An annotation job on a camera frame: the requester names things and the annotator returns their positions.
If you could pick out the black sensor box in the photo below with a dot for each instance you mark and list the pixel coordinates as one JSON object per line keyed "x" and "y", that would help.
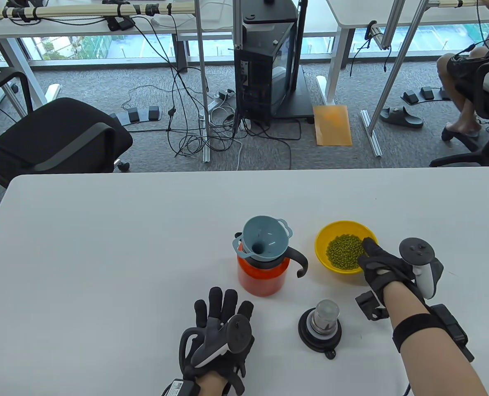
{"x": 450, "y": 326}
{"x": 180, "y": 389}

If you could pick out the black handheld controller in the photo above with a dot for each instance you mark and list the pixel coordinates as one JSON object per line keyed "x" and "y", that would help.
{"x": 232, "y": 336}
{"x": 417, "y": 249}

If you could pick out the aluminium frame post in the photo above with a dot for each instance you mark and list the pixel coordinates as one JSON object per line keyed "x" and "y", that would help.
{"x": 237, "y": 24}
{"x": 202, "y": 82}
{"x": 397, "y": 62}

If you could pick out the black slipper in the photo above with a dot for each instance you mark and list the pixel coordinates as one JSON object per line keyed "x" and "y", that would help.
{"x": 401, "y": 117}

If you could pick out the person's left hand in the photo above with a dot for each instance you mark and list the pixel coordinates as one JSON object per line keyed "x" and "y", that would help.
{"x": 215, "y": 305}

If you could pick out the black computer tower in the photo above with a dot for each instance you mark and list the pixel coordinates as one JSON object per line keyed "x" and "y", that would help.
{"x": 257, "y": 74}

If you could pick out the pile of green mung beans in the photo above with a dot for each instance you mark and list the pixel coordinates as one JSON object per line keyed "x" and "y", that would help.
{"x": 343, "y": 252}

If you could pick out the black office chair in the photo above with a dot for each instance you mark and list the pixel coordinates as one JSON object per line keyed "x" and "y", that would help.
{"x": 55, "y": 132}
{"x": 475, "y": 154}

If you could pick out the black and steel kettle lid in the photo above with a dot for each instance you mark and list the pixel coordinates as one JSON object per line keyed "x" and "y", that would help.
{"x": 325, "y": 319}

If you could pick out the black power adapter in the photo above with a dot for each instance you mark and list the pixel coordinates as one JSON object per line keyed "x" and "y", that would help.
{"x": 118, "y": 23}

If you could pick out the person's right forearm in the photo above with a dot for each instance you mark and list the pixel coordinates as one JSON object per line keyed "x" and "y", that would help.
{"x": 430, "y": 371}

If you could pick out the black pole stand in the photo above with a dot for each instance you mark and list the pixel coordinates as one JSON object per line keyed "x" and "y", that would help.
{"x": 302, "y": 95}

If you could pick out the blue-grey plastic funnel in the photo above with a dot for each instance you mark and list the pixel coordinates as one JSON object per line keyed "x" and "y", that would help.
{"x": 269, "y": 231}

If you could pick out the white power strip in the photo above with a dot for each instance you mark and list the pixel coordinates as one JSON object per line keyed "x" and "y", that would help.
{"x": 217, "y": 100}

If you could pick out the black foot pedal set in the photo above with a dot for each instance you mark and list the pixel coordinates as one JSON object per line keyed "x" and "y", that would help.
{"x": 134, "y": 114}
{"x": 426, "y": 93}

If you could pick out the person's left forearm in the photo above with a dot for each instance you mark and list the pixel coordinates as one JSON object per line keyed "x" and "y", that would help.
{"x": 211, "y": 386}

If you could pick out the red hot water kettle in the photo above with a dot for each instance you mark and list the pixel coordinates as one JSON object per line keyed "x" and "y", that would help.
{"x": 261, "y": 280}

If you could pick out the white desk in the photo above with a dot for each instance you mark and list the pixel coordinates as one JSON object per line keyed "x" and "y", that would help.
{"x": 351, "y": 12}
{"x": 63, "y": 28}

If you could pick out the person's right hand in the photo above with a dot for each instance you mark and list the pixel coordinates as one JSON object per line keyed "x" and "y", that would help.
{"x": 382, "y": 264}

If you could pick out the yellow plastic bowl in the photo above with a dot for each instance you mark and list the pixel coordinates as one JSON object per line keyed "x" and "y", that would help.
{"x": 322, "y": 243}

